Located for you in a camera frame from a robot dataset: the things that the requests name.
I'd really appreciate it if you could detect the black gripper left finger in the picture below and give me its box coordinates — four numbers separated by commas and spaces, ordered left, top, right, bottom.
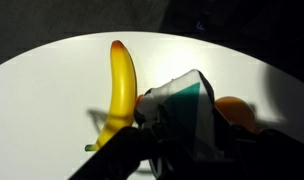
67, 124, 181, 180

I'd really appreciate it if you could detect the yellow toy banana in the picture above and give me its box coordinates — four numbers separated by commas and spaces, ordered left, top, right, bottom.
84, 39, 139, 153

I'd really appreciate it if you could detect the orange ball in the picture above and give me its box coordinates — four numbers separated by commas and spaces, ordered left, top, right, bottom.
213, 95, 260, 135

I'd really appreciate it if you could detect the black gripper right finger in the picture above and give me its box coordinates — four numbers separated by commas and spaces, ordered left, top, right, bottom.
211, 108, 304, 180

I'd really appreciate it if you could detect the teal and white carton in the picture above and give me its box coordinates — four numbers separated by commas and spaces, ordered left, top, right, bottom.
133, 68, 227, 162

